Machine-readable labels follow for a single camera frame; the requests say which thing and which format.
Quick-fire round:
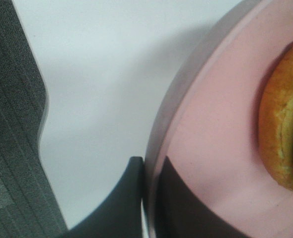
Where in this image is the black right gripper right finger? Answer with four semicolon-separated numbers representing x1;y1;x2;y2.
155;158;236;238

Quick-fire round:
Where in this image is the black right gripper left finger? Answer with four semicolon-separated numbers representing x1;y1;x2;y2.
62;157;144;238

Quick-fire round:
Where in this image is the pink round plate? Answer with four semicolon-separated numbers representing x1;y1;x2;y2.
144;0;293;238

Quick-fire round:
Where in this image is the toy burger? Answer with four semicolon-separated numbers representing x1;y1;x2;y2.
258;44;293;191

